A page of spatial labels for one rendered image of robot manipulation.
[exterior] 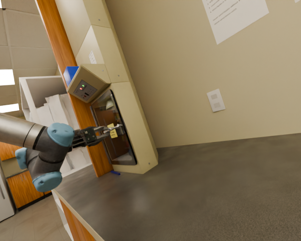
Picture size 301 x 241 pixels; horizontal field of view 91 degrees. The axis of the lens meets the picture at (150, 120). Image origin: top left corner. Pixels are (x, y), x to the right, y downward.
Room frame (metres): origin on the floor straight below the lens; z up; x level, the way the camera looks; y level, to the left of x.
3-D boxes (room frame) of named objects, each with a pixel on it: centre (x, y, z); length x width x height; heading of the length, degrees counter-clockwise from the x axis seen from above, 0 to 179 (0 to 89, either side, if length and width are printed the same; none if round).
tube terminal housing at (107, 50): (0.92, 0.13, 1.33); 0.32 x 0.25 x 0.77; 41
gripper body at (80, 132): (0.65, 0.32, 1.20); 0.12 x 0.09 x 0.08; 131
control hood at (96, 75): (0.80, 0.27, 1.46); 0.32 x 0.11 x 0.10; 41
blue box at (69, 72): (0.87, 0.33, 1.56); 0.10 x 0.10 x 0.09; 41
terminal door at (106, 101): (0.83, 0.23, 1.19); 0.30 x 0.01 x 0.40; 41
